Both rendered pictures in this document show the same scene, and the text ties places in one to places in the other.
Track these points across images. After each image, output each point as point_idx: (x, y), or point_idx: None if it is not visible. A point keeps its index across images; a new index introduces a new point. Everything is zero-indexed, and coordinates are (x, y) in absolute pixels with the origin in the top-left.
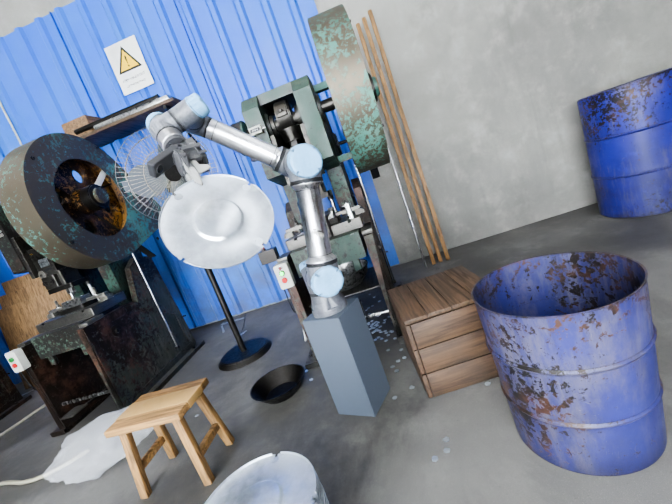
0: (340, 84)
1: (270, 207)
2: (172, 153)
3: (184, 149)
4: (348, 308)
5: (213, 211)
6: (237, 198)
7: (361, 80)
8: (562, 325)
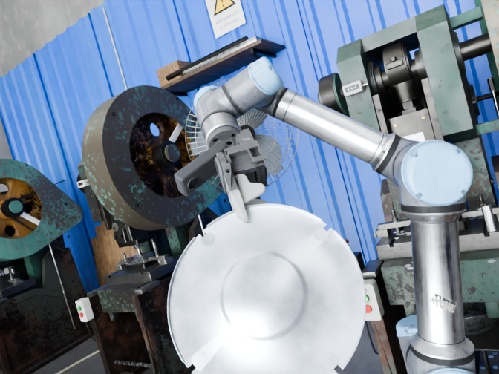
0: None
1: (361, 284)
2: (214, 157)
3: (232, 153)
4: None
5: (256, 278)
6: (301, 255)
7: None
8: None
